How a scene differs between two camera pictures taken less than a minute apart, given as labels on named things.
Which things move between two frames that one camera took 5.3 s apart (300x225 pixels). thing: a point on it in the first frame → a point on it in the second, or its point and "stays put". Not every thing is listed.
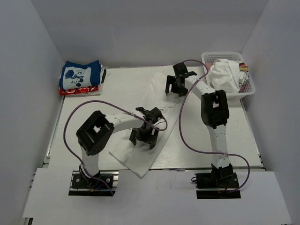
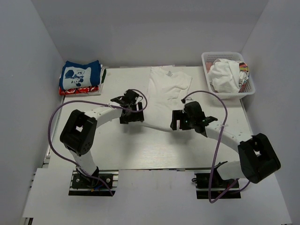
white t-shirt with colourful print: (228, 76) stays put
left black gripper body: (144, 135) → (132, 116)
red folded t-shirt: (62, 92) stays put
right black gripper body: (176, 88) → (186, 123)
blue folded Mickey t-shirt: (73, 75) stays put
